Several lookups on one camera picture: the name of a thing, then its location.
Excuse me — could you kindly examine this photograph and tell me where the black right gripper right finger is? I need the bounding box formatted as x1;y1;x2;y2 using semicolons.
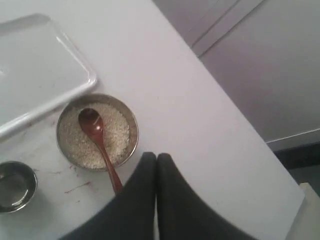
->
156;153;253;240

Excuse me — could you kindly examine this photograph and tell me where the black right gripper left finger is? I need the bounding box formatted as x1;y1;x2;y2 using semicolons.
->
62;152;157;240

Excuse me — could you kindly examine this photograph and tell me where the brown wooden spoon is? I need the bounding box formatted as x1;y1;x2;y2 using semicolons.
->
78;108;123;195

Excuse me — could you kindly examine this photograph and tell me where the steel bowl of rice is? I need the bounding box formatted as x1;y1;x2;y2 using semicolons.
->
56;93;139;171

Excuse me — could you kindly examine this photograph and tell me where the stainless steel cup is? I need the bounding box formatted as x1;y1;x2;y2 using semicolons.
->
0;161;38;215

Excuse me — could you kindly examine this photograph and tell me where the white rectangular plastic tray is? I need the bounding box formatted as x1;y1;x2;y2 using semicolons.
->
0;13;98;138

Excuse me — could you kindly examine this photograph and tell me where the white cabinet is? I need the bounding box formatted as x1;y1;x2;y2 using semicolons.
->
155;0;320;150

